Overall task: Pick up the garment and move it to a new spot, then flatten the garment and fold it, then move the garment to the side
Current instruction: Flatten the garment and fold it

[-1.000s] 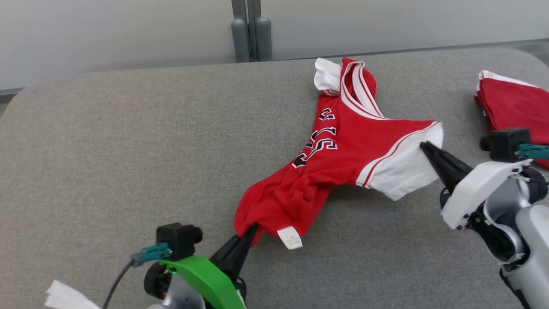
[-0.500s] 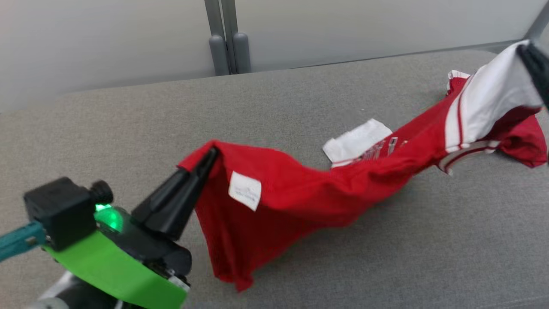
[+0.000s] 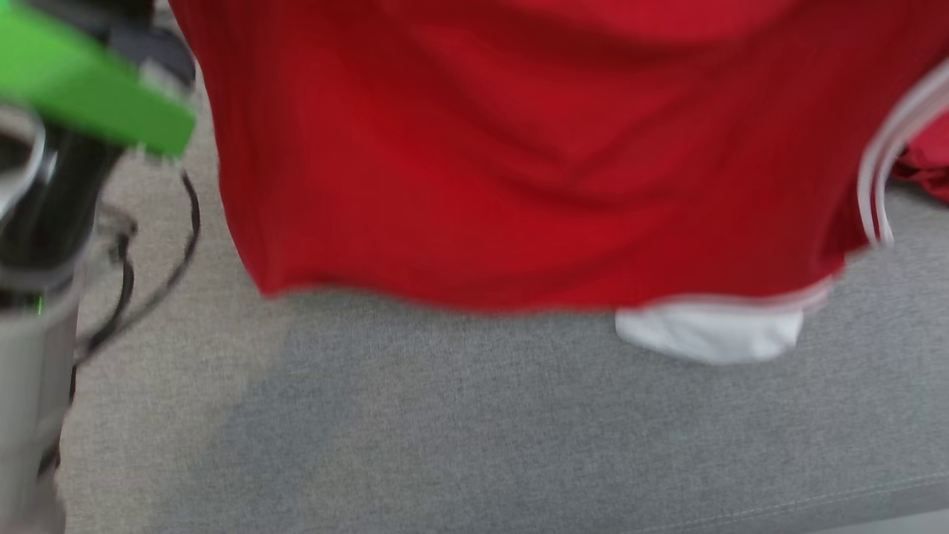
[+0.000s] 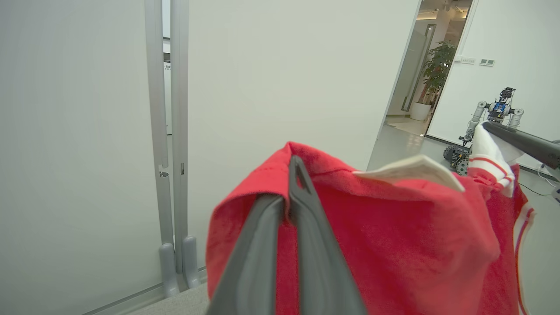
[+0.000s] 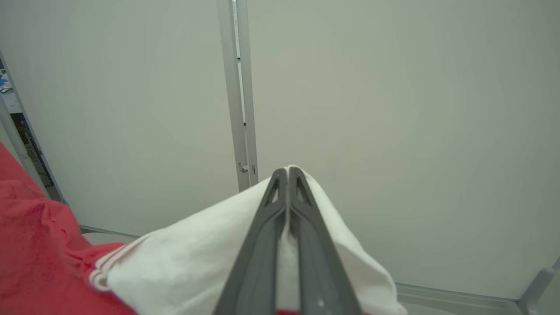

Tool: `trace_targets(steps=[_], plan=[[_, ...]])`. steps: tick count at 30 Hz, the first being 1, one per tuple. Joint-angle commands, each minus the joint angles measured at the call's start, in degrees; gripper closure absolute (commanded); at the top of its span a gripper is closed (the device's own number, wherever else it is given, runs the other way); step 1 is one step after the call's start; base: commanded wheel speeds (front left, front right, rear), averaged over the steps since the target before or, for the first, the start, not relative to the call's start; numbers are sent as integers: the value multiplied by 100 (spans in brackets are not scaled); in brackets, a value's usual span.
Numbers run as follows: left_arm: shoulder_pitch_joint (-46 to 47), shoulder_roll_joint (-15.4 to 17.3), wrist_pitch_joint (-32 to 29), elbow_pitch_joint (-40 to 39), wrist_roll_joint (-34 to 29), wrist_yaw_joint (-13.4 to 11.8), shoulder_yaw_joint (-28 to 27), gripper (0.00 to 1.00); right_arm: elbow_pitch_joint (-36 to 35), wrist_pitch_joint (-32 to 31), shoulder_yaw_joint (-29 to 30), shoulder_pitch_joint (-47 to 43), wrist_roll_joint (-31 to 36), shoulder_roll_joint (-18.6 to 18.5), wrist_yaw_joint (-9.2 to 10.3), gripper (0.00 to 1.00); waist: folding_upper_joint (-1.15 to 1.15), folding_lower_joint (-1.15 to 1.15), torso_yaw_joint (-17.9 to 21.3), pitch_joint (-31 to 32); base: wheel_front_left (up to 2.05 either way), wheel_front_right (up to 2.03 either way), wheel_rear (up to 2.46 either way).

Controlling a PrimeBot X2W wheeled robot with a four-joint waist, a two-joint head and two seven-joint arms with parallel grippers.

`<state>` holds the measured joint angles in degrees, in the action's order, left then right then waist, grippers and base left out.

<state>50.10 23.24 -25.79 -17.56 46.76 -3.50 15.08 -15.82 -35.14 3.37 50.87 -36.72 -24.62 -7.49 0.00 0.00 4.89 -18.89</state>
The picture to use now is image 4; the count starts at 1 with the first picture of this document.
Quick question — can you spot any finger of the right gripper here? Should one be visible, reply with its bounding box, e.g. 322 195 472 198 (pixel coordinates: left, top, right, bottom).
482 121 560 169

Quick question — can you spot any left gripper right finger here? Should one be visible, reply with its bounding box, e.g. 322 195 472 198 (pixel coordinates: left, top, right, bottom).
289 155 368 315

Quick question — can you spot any red white basketball jersey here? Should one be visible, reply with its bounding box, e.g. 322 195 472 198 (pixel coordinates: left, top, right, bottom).
206 122 536 315

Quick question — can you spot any green plant in white pot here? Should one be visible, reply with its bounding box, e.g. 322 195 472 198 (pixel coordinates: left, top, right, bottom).
410 41 457 122

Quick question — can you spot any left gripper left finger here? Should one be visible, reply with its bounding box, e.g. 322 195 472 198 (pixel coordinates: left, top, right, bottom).
206 195 285 315

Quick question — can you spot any glass door with long handle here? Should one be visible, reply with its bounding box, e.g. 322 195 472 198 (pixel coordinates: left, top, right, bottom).
400 24 437 112

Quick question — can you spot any grey metal partition post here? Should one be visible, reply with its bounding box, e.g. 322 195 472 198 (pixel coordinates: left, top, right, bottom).
144 0 180 298
170 0 202 289

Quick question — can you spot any grey wheeled background robot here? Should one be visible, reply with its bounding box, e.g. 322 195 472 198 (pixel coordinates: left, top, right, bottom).
443 87 525 175

